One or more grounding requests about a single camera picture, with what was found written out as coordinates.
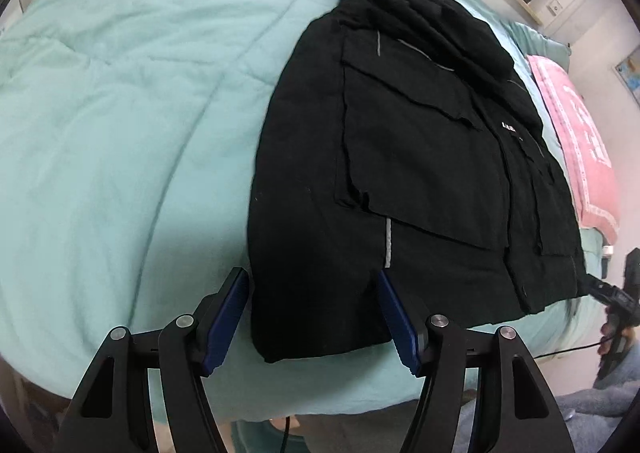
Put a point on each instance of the wall map poster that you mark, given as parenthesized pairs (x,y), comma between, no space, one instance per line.
(631,75)

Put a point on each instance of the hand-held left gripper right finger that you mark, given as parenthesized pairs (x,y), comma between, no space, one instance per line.
(400,328)

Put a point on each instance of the pink printed pillow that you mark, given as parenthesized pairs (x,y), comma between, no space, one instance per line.
(585,143)

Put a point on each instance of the teal pillow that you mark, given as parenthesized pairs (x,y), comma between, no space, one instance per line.
(542,45)

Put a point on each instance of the person's right hand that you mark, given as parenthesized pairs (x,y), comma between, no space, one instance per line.
(605,333)

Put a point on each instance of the black hooded jacket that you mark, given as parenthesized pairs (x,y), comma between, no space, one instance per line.
(400,158)

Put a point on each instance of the teal quilt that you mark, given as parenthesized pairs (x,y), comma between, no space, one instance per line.
(125,133)

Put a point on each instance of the white wall switch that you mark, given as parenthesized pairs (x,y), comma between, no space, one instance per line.
(555,7)

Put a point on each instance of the person's grey pants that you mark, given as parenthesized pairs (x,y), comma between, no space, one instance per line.
(600,408)

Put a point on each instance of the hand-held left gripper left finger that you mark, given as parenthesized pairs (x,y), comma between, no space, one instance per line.
(225,323)

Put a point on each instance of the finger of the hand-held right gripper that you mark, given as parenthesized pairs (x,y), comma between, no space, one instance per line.
(602,290)

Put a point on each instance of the white power adapter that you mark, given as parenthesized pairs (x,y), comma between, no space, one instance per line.
(608,251)

